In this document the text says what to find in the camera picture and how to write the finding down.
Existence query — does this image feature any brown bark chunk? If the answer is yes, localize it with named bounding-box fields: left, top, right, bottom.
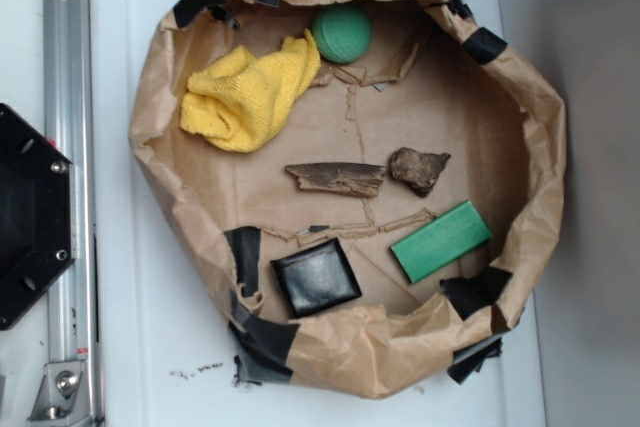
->
left=389, top=147, right=451, bottom=198

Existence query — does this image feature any metal corner bracket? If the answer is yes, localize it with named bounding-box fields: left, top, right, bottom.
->
left=26, top=360, right=91, bottom=426

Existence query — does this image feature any green foam ball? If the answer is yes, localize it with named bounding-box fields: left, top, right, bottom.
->
left=312, top=4, right=372, bottom=64

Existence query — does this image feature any green rectangular block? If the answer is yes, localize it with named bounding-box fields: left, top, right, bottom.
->
left=391, top=200, right=492, bottom=283

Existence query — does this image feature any black box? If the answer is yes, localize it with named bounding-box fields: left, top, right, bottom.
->
left=271, top=239, right=362, bottom=318

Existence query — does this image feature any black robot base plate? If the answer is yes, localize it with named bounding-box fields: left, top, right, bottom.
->
left=1, top=104, right=74, bottom=331

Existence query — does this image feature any yellow microfiber cloth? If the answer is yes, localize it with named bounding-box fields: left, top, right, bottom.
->
left=179, top=30, right=321, bottom=153

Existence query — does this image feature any flat brown wood piece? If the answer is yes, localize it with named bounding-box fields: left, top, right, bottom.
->
left=284, top=162, right=386, bottom=198

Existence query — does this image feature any brown paper bag bin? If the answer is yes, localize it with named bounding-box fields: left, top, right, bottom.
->
left=129, top=0, right=566, bottom=398

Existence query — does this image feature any aluminium extrusion rail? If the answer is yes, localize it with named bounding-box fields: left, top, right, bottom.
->
left=43, top=0, right=105, bottom=426

